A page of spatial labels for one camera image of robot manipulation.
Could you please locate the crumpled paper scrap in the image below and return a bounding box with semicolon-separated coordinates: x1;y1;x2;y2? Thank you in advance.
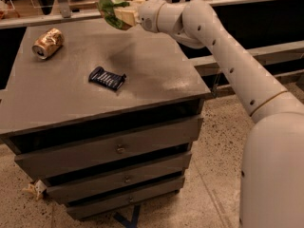
23;180;47;200

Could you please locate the grey drawer cabinet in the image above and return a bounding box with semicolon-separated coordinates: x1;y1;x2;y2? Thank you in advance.
0;20;208;219

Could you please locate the orange soda can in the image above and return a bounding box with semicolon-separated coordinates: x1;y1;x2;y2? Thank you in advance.
32;28;65;60

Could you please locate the bottom grey drawer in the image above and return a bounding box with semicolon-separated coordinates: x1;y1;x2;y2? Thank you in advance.
66;175;185;219

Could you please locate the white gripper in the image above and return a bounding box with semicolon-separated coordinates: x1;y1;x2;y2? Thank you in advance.
114;0;165;33

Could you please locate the dark blue snack packet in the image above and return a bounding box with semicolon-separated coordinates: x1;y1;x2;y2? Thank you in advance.
88;66;126;91

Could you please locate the middle grey drawer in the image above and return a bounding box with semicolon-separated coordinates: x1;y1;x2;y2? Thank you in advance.
47;151;192;204

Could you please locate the grey drawer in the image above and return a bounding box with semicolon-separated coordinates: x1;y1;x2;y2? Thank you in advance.
66;175;185;219
15;115;202;180
47;151;192;204

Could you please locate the grey metal railing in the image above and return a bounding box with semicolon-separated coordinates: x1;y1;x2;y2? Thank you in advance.
0;0;304;76

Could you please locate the green rice chip bag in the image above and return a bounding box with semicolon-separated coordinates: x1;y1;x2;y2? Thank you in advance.
96;0;131;30

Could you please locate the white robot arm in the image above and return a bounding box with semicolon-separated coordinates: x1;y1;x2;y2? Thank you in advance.
114;0;304;228

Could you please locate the top grey drawer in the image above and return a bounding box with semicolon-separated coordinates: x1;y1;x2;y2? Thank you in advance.
15;115;202;180

